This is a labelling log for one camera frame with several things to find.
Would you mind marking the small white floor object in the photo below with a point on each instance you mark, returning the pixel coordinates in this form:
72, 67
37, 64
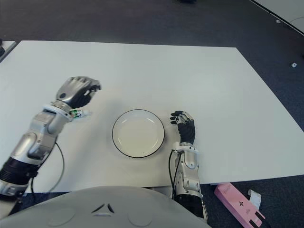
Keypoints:
278, 21
294, 65

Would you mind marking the white plate black rim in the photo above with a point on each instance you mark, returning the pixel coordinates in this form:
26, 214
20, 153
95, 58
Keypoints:
138, 133

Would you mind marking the white neighbouring table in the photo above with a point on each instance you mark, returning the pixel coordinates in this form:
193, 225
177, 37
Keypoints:
285, 9

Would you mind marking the black game controller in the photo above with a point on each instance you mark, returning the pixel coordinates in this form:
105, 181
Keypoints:
2, 51

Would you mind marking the white paper slip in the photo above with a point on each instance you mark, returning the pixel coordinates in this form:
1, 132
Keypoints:
255, 197

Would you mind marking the pink cardboard box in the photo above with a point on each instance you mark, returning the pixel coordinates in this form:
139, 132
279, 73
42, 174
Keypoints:
235, 197

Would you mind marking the grey white robot torso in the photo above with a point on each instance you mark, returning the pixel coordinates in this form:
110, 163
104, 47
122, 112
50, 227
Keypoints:
107, 213

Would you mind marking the green white snack packet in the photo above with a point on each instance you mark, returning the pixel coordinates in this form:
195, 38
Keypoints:
78, 114

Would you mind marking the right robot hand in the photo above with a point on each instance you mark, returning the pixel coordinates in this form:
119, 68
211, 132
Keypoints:
187, 130

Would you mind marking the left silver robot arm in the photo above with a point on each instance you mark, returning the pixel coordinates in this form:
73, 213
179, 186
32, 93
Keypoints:
31, 147

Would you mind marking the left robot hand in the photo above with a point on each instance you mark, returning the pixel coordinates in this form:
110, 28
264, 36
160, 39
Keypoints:
71, 91

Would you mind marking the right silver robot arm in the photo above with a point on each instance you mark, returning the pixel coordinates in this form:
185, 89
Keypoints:
190, 166

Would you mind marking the grey side table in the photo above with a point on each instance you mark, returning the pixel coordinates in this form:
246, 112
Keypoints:
9, 46

